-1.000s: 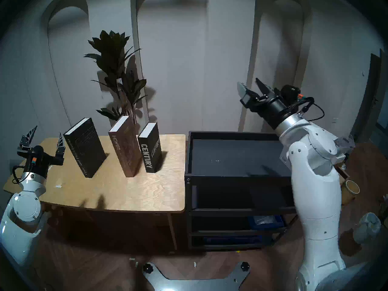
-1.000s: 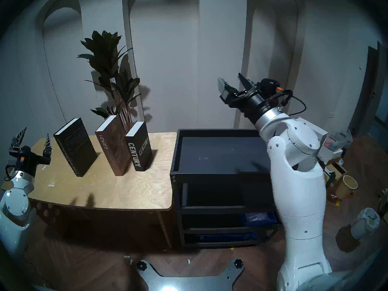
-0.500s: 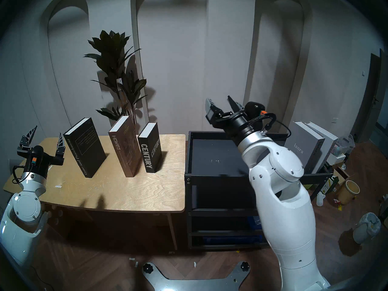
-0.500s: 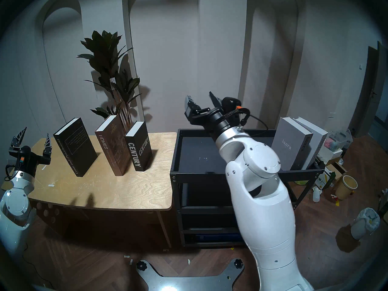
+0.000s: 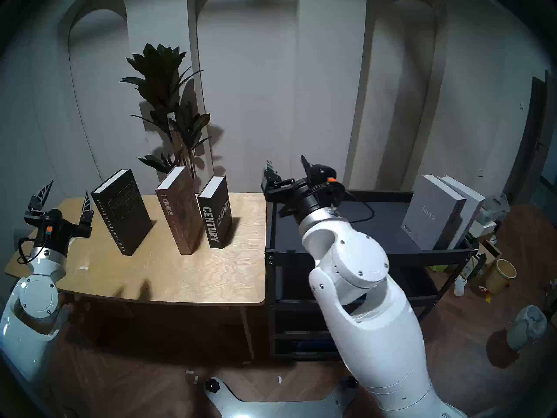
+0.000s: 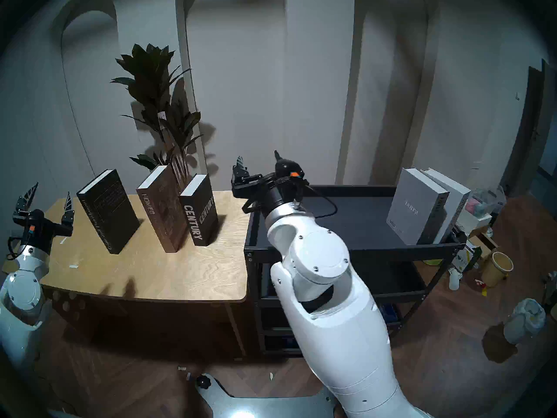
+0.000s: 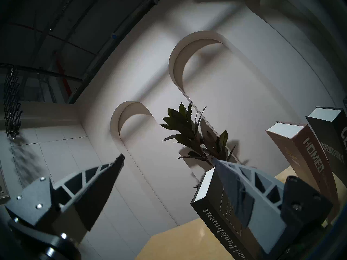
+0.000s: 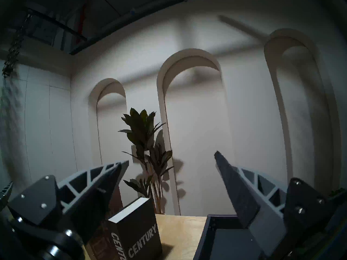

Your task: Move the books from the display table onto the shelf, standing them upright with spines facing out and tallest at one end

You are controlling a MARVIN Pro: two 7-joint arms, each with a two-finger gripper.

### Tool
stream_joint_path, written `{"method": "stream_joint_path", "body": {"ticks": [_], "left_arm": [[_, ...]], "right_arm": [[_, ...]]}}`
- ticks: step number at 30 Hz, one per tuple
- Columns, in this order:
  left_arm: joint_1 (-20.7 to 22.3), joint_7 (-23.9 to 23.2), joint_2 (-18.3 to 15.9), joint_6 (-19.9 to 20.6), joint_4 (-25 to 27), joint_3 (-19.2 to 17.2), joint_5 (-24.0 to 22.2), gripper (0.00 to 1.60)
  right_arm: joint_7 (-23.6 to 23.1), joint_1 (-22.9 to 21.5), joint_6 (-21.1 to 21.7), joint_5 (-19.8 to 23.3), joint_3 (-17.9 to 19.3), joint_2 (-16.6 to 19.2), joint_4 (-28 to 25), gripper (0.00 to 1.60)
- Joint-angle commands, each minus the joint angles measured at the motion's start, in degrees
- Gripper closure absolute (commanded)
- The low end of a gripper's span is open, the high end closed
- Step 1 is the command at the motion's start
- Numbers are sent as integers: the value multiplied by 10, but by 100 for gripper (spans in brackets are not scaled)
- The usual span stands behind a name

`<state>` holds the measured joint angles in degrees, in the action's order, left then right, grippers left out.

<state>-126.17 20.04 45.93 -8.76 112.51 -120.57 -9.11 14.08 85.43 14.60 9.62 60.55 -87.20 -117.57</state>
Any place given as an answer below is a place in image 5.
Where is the light wooden table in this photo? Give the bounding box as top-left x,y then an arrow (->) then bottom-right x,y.
4,192 -> 267,360

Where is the black metal shelf cart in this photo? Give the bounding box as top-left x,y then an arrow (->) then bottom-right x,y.
265,189 -> 479,361

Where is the white trash bag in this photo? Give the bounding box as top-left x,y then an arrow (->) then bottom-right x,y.
506,305 -> 547,351

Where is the dark blue flat bin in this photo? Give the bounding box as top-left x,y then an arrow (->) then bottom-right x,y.
292,340 -> 344,351

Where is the grey ianra book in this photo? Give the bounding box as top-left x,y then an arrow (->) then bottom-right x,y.
401,174 -> 467,251

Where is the brown Homes book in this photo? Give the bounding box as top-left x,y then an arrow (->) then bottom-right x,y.
155,165 -> 205,255

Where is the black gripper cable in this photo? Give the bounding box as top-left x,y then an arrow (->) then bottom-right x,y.
339,190 -> 376,225
17,236 -> 48,265

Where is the white Design Hotels Yearbook book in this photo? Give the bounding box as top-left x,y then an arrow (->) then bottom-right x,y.
437,174 -> 487,250

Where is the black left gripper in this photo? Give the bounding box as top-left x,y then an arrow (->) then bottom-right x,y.
24,180 -> 94,257

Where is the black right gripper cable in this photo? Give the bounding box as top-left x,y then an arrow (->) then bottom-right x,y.
339,190 -> 376,225

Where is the tall green leafy plant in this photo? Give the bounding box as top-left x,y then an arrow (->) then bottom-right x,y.
120,43 -> 214,191

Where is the black Crime and Punishment book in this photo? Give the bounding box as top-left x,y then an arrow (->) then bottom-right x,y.
91,169 -> 154,256

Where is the clear plastic storage box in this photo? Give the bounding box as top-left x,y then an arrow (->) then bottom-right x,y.
481,195 -> 510,225

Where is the black Century book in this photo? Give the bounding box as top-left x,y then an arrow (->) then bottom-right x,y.
198,175 -> 233,249

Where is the brown cardboard box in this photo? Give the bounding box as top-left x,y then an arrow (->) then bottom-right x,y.
478,241 -> 502,266

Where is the grey metal robot base plate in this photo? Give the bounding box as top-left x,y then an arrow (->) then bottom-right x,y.
204,375 -> 362,418

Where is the dark brown door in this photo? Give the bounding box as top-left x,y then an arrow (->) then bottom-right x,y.
504,70 -> 557,206

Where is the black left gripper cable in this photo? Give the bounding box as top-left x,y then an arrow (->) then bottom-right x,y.
17,236 -> 48,265

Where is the green white carton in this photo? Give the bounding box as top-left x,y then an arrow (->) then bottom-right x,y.
462,253 -> 487,279

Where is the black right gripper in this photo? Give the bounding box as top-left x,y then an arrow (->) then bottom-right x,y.
260,155 -> 347,226

